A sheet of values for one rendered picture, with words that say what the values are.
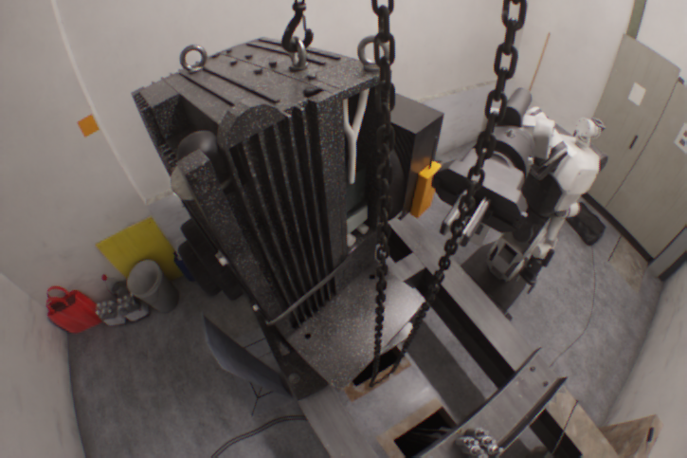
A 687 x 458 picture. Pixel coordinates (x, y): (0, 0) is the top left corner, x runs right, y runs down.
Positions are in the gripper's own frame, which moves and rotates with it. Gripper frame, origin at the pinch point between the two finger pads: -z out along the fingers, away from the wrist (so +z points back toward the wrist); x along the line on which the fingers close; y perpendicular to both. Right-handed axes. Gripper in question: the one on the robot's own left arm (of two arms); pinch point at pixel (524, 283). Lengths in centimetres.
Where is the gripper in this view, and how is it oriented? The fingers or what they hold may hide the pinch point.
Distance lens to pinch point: 171.3
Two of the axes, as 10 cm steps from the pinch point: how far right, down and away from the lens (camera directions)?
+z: 1.0, -8.8, -4.7
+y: 9.6, -0.4, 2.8
